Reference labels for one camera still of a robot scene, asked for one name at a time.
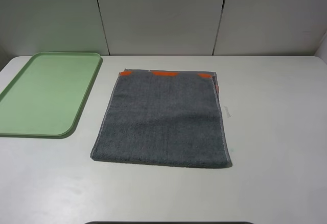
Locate clear tape strip right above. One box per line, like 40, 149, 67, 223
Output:
224, 106, 231, 118

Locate grey towel with orange pattern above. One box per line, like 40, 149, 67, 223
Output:
90, 69, 232, 169

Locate green plastic tray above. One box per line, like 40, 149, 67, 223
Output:
1, 53, 102, 138

